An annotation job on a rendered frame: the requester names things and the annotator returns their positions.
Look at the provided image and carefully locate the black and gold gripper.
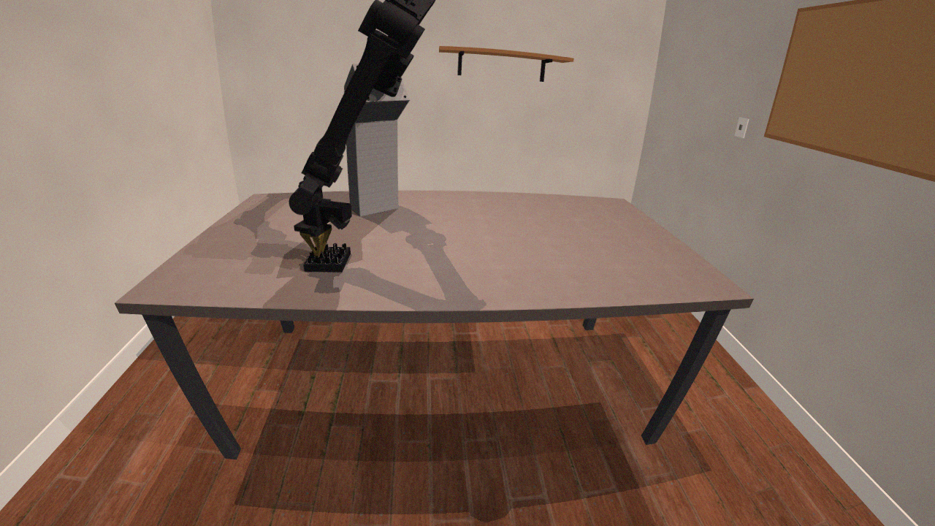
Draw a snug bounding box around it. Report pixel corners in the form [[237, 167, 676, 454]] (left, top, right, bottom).
[[294, 214, 332, 256]]

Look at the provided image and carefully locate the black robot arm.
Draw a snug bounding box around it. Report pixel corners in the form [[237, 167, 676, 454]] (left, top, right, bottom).
[[289, 0, 435, 229]]

